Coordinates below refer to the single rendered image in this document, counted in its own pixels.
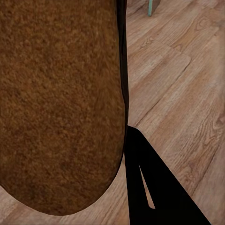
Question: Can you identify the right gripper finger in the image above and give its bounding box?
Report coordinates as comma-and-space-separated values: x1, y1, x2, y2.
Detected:
124, 126, 211, 225

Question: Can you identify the sandal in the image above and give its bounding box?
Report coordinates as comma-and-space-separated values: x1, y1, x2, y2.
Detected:
0, 0, 129, 216

